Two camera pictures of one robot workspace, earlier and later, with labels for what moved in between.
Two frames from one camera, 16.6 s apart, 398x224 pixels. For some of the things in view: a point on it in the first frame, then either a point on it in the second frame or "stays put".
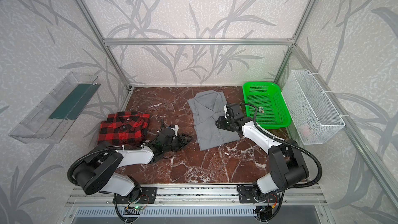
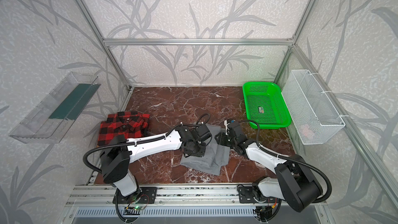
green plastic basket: x=272 y=112 stays put
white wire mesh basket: x=314 y=118 stays put
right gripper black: x=222 y=123 -> x=226 y=138
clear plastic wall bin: x=49 y=120 stays put
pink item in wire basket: x=306 y=130 stays put
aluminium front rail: x=197 y=195 stays put
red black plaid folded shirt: x=124 y=128 stays put
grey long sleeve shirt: x=207 y=107 -> x=215 y=156
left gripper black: x=175 y=138 -> x=196 y=149
